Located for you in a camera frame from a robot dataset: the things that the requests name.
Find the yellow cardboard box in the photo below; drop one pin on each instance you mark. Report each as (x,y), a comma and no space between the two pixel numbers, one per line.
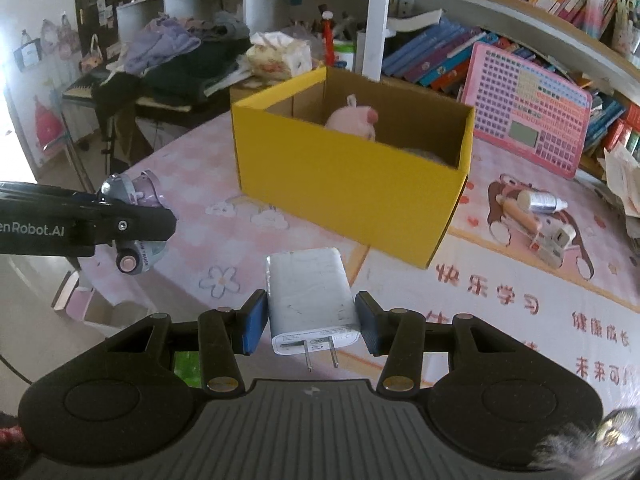
(397,194)

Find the pink plush pig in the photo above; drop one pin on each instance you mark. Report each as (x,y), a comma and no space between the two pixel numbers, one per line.
(354,119)

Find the grey toy car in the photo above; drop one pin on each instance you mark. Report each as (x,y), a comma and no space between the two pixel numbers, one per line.
(136,250)

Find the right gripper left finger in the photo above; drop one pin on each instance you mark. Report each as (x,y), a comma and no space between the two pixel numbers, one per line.
(225,334)

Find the pile of clothes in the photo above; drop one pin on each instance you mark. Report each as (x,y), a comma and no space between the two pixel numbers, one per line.
(176,62)

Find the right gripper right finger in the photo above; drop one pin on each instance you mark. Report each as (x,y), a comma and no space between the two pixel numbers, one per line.
(397,334)

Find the tissue pack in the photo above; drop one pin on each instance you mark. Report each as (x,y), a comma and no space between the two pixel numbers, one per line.
(277,56)

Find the stack of papers and books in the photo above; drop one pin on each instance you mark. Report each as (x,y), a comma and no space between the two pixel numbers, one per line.
(622,175)

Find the white spray bottle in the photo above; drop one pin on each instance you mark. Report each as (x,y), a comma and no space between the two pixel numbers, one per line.
(538,202)

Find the white bookshelf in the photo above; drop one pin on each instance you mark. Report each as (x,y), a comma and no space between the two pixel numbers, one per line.
(563,44)

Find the white power adapter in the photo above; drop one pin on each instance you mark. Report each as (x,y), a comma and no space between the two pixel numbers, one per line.
(310,304)

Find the pink learning keyboard tablet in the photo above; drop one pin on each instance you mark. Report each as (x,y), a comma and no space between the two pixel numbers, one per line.
(527,110)

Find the small white charger plug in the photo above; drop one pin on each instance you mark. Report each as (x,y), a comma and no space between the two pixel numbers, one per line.
(550,243)

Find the row of blue books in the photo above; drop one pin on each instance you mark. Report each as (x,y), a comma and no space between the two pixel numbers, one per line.
(437,56)

